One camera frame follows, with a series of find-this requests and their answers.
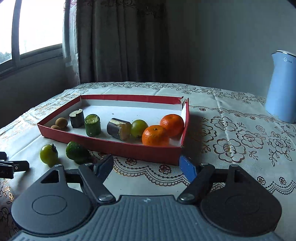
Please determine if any dark green cucumber end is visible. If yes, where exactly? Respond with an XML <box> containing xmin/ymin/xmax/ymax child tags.
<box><xmin>66</xmin><ymin>141</ymin><xmax>91</xmax><ymax>165</ymax></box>

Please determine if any green tomato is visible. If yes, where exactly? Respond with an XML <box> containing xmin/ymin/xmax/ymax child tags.
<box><xmin>130</xmin><ymin>120</ymin><xmax>148</xmax><ymax>138</ymax></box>
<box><xmin>40</xmin><ymin>144</ymin><xmax>58</xmax><ymax>167</ymax></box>

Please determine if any green cucumber piece cut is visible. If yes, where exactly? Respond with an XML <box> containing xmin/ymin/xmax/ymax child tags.
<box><xmin>84</xmin><ymin>114</ymin><xmax>101</xmax><ymax>137</ymax></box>

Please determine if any dark sugarcane piece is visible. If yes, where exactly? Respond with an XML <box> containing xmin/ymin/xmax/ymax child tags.
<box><xmin>107</xmin><ymin>118</ymin><xmax>132</xmax><ymax>141</ymax></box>
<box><xmin>69</xmin><ymin>109</ymin><xmax>84</xmax><ymax>128</ymax></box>

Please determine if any brown longan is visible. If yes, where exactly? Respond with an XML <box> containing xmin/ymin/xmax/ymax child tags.
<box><xmin>55</xmin><ymin>118</ymin><xmax>68</xmax><ymax>129</ymax></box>
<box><xmin>51</xmin><ymin>125</ymin><xmax>61</xmax><ymax>130</ymax></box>

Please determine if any orange mandarin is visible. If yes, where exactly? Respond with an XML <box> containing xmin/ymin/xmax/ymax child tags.
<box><xmin>159</xmin><ymin>114</ymin><xmax>184</xmax><ymax>138</ymax></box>
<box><xmin>142</xmin><ymin>125</ymin><xmax>170</xmax><ymax>147</ymax></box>

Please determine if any floral white tablecloth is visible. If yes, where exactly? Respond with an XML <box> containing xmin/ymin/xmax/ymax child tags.
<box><xmin>1</xmin><ymin>82</ymin><xmax>295</xmax><ymax>240</ymax></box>

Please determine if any red shallow cardboard box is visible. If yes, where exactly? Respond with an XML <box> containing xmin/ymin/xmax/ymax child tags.
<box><xmin>38</xmin><ymin>94</ymin><xmax>190</xmax><ymax>165</ymax></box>

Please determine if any light blue electric kettle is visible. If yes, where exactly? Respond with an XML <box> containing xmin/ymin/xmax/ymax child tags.
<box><xmin>265</xmin><ymin>50</ymin><xmax>295</xmax><ymax>123</ymax></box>

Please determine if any brown patterned curtain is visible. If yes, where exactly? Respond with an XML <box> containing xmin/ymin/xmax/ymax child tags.
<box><xmin>62</xmin><ymin>1</ymin><xmax>191</xmax><ymax>85</ymax></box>

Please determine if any window with grey frame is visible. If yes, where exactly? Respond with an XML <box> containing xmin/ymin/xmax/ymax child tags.
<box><xmin>1</xmin><ymin>0</ymin><xmax>69</xmax><ymax>76</ymax></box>

